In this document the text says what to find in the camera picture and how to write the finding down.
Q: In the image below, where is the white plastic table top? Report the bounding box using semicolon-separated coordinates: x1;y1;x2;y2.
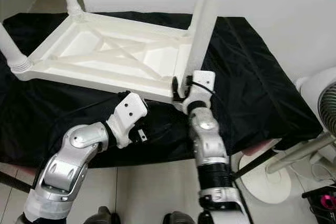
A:
13;12;195;110

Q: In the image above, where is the grey left robot foot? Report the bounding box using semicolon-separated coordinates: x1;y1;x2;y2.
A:
96;208;120;224

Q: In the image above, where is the grey robot foot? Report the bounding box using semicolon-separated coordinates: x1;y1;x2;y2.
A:
162;212;192;224
96;208;120;224

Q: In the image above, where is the black cloth table cover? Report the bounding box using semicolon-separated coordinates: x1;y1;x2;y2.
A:
0;12;325;168

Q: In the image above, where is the grey right robot foot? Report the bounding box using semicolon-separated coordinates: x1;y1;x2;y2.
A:
162;212;192;224

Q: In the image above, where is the pink table top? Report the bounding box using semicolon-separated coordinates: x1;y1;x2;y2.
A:
241;139;284;157

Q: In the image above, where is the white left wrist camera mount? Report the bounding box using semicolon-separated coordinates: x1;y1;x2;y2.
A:
108;92;149;148

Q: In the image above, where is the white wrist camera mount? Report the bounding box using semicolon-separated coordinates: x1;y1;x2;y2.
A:
108;92;149;148
184;70;217;114

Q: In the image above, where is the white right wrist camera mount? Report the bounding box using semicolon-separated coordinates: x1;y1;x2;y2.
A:
184;70;217;114

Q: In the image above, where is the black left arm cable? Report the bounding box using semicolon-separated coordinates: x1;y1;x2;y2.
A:
68;92;132;125

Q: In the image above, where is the white pedestal fan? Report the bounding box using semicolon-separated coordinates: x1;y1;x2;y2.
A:
236;74;336;206

